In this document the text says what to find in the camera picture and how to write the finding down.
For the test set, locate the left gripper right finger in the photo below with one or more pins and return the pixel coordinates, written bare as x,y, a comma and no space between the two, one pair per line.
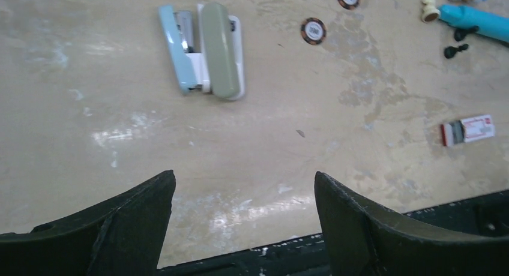
363,237

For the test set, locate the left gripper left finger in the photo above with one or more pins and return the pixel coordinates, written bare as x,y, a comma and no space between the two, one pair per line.
122,235

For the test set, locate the red white staple box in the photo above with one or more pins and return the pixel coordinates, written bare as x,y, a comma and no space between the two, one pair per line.
467,130

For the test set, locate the light blue stapler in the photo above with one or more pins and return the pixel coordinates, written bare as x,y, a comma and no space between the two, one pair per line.
190,66

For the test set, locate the green white stapler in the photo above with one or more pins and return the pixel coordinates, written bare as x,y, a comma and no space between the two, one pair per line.
222,51

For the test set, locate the small black knob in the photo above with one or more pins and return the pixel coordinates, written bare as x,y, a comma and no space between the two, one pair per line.
451,52
460,34

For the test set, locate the cream chess knight piece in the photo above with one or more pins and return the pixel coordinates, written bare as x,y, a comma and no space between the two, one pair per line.
430,12

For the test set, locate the blue pen tool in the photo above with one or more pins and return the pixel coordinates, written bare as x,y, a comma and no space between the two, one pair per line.
462,16

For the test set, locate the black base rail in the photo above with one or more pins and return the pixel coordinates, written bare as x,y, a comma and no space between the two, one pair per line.
300,256

